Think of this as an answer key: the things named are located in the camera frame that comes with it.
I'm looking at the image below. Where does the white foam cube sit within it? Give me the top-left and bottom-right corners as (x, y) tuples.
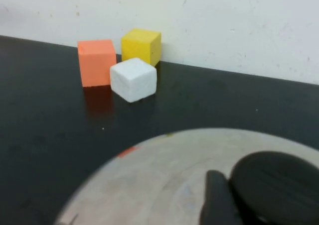
(110, 57), (158, 103)

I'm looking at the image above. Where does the yellow foam cube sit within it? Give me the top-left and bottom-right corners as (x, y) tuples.
(121, 28), (162, 67)

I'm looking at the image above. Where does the orange foam cube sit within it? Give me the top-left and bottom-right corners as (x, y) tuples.
(77, 39), (117, 88)

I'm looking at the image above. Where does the steel lid with black knob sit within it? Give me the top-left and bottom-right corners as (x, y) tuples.
(56, 127), (319, 225)

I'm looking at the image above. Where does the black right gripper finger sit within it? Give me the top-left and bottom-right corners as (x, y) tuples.
(200, 170), (244, 225)

